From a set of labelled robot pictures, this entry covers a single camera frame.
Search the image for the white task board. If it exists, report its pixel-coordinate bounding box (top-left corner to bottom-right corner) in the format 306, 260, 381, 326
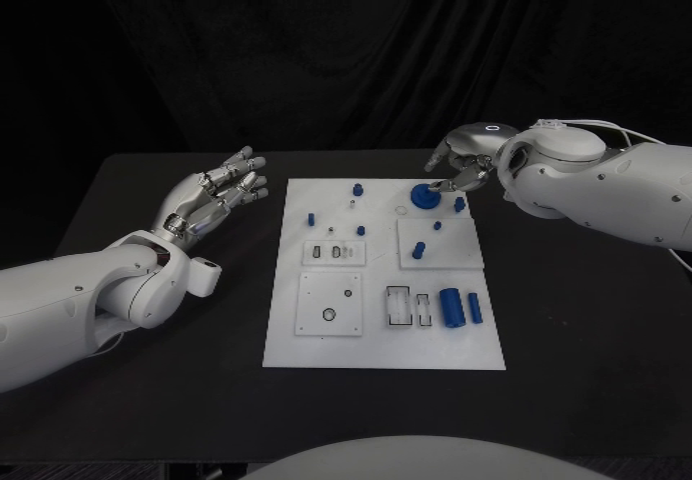
261, 177, 509, 372

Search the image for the large blue cylinder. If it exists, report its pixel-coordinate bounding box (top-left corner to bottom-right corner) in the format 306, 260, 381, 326
438, 287, 467, 329

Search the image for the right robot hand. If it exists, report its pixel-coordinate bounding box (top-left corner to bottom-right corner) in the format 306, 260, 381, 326
422, 121, 520, 193

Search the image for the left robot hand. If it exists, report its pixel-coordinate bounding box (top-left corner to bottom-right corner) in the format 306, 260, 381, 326
150, 145, 271, 251

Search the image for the blue gear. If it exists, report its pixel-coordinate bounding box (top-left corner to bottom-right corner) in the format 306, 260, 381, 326
408, 182, 443, 211

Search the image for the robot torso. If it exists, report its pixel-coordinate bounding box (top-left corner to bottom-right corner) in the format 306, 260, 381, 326
252, 434, 619, 480

